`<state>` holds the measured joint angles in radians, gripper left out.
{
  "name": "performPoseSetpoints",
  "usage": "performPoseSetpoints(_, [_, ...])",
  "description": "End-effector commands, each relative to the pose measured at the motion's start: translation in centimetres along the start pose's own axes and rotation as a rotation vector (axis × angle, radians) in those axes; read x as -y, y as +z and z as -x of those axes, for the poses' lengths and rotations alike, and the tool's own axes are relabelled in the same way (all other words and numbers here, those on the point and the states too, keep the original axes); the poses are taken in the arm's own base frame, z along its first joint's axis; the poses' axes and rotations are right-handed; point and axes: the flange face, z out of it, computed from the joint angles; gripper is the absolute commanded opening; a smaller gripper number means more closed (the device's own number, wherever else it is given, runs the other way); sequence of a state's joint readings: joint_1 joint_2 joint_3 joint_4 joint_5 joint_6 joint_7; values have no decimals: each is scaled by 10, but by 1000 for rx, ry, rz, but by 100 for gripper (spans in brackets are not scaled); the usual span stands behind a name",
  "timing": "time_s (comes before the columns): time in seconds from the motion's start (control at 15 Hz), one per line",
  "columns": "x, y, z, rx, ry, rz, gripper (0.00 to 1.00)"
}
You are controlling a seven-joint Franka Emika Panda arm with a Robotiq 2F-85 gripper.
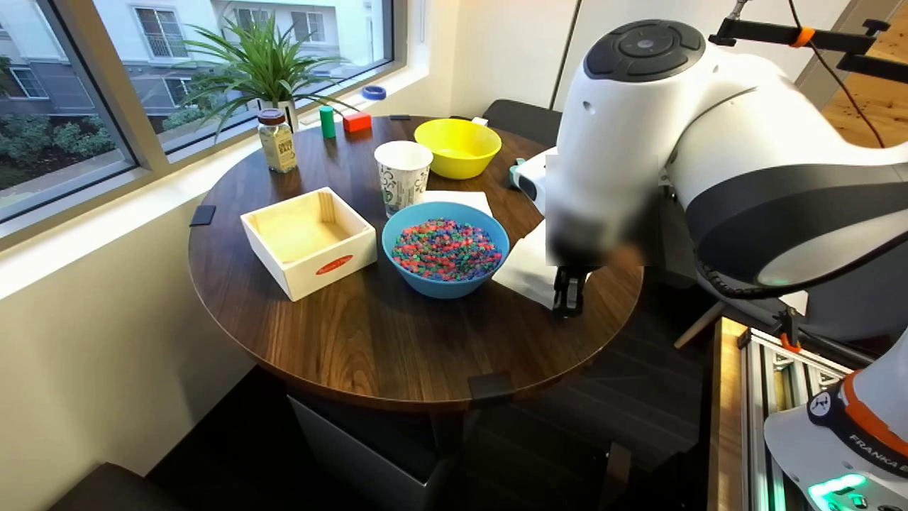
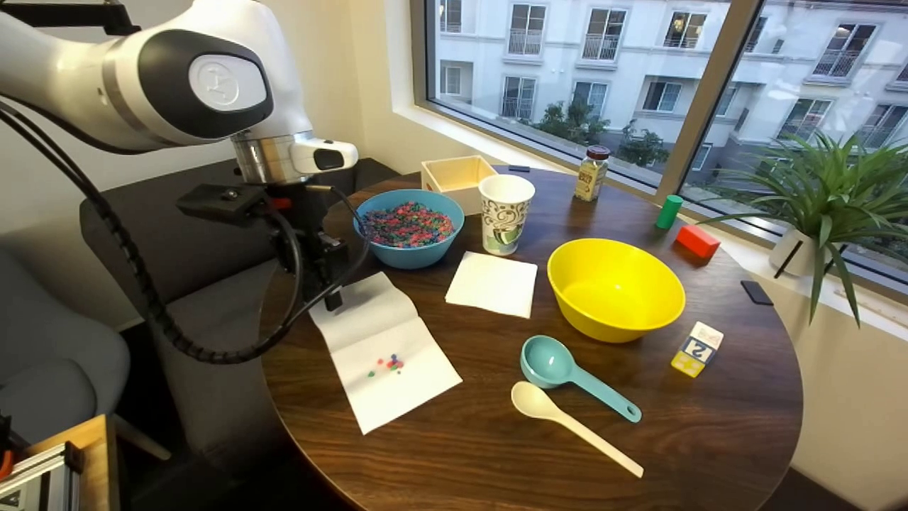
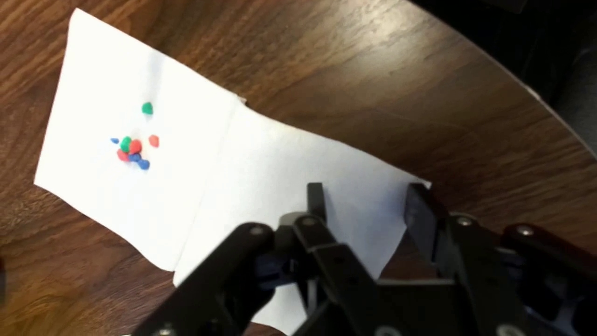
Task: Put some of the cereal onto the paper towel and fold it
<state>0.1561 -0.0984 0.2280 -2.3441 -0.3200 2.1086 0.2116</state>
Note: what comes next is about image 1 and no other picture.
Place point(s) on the patterned paper cup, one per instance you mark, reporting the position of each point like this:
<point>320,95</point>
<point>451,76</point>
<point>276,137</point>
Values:
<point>401,179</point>

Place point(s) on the white paper tag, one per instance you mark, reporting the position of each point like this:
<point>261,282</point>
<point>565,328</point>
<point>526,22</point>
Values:
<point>794,302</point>

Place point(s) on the black mounting bar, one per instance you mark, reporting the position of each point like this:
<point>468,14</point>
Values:
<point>803,37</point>

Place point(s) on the grey box under table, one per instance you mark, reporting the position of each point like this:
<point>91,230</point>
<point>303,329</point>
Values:
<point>359,455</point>

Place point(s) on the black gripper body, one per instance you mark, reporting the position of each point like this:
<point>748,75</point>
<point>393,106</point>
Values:
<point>580,257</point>

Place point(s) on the large glass window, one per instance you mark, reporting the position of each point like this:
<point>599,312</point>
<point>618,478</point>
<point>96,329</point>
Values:
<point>58,95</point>

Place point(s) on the blue bowl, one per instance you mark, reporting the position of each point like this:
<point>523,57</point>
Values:
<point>442,284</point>

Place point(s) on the wooden board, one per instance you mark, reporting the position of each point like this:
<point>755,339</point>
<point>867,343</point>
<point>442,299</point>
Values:
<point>726,416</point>

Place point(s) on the small yellow white box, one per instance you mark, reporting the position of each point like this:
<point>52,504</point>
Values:
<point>477,120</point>

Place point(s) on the white orange robot base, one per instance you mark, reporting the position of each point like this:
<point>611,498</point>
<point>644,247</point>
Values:
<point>851,444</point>

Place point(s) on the grey office chair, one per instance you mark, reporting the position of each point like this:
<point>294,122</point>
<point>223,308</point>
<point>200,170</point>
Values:
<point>867,308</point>

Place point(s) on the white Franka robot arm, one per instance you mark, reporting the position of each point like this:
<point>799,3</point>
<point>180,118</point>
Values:
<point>661,122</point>

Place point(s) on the green potted plant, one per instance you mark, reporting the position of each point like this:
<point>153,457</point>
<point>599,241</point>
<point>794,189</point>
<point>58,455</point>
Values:
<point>255,61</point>

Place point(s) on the red block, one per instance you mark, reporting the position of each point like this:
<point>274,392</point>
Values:
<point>359,122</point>

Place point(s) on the blue cap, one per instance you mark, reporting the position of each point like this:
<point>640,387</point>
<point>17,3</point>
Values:
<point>374,92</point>

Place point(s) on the colourful cereal pile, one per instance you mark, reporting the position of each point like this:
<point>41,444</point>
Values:
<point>447,250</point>

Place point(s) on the green block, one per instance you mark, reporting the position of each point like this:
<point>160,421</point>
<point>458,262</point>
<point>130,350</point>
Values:
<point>326,122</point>

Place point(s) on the aluminium rail frame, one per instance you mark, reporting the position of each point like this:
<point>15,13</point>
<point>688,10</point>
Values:
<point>769,379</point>

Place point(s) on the spice jar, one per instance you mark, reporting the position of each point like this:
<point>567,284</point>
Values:
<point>276,145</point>

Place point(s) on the large white paper towel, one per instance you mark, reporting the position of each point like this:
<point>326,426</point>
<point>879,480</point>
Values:
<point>526,271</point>

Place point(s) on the small square white napkin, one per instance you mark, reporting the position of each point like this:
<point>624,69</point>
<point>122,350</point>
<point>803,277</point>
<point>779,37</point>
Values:
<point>462,200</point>

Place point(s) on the yellow bowl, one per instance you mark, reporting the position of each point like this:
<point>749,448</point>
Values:
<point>458,152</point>

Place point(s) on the white wooden box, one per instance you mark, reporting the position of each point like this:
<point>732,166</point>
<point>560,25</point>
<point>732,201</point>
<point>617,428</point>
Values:
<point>301,235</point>

